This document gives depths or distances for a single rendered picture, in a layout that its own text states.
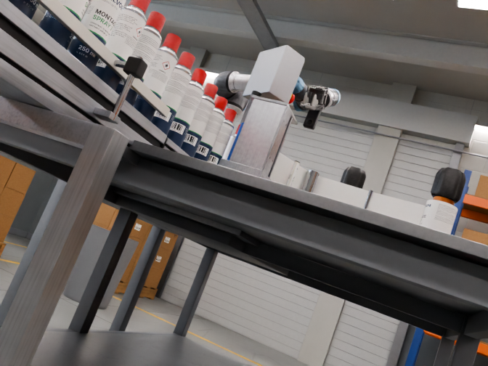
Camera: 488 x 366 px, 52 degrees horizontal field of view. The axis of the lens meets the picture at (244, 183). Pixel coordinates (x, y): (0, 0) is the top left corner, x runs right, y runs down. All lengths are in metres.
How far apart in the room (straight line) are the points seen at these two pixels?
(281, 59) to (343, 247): 1.09
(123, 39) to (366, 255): 0.57
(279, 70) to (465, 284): 1.16
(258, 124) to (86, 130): 0.71
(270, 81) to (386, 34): 4.24
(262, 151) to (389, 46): 4.61
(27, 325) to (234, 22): 6.06
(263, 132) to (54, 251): 0.79
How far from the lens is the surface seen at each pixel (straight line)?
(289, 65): 1.83
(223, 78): 2.27
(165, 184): 0.96
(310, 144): 6.78
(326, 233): 0.85
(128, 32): 0.97
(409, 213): 1.63
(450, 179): 1.57
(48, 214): 2.22
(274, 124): 1.37
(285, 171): 1.60
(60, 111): 0.83
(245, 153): 1.36
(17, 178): 5.24
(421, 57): 5.77
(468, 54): 5.77
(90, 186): 0.72
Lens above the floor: 0.66
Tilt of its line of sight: 10 degrees up
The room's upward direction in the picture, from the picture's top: 21 degrees clockwise
